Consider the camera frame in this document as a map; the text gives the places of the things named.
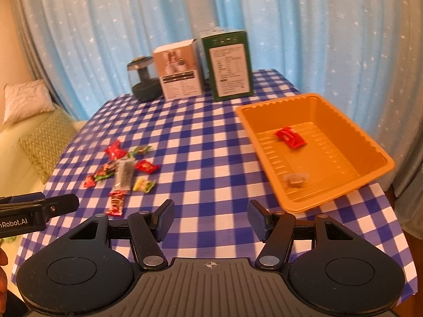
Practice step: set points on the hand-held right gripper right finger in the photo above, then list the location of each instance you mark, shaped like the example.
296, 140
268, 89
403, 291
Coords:
259, 220

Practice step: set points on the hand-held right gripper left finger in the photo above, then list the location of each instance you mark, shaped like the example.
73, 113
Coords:
166, 219

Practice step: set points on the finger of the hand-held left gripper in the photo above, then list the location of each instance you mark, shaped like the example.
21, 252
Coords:
61, 204

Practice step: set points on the yellow green candy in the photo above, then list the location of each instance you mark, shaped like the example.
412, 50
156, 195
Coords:
144, 185

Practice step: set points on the long red cartoon snack packet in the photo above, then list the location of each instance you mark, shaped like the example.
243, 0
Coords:
116, 203

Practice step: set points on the red white-patterned candy packet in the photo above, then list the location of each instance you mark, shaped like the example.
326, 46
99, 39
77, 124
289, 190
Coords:
115, 150
146, 166

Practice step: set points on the clear black snack packet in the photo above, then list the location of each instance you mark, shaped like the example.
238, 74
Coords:
124, 173

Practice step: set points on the orange plastic tray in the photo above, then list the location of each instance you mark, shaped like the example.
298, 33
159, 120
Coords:
330, 161

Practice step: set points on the person's left hand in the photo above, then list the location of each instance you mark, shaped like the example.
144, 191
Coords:
2, 257

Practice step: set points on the small red wrapped candy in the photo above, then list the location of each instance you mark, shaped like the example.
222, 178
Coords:
89, 181

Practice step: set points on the small clear snack packet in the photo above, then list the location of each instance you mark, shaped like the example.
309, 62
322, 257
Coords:
296, 180

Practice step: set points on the brown green wrapped candy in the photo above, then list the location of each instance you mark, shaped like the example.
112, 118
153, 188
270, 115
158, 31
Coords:
105, 171

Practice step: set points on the cream sofa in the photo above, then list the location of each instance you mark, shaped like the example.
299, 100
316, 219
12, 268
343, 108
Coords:
13, 161

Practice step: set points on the green zigzag pillow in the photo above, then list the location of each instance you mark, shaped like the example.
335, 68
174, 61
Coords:
46, 142

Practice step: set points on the blue white checkered tablecloth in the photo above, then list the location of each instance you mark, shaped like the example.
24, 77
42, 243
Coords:
198, 138

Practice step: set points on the red pillow snack packet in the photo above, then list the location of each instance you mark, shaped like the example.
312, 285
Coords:
290, 137

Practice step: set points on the white pillow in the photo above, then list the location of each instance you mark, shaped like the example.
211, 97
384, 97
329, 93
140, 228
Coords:
26, 100

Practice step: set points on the dark green round device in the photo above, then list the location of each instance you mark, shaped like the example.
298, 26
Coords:
145, 90

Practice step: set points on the white cardboard box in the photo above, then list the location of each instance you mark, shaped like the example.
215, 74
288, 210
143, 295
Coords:
180, 72

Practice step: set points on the green cardboard box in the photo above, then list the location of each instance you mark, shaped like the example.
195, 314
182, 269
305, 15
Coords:
228, 69

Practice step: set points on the blue starry curtain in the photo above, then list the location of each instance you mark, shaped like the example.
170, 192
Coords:
132, 23

